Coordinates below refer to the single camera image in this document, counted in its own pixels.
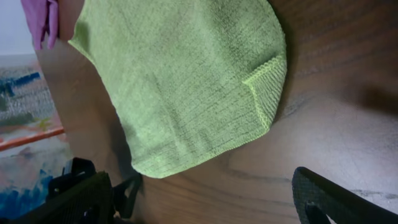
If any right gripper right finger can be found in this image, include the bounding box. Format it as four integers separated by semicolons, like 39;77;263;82
292;167;397;224

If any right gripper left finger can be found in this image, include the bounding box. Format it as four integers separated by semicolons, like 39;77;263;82
1;157;142;224

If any light green cloth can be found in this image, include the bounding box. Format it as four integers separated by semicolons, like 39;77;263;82
70;0;287;179

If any folded purple cloth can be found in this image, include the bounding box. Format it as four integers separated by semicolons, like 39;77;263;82
21;0;59;50

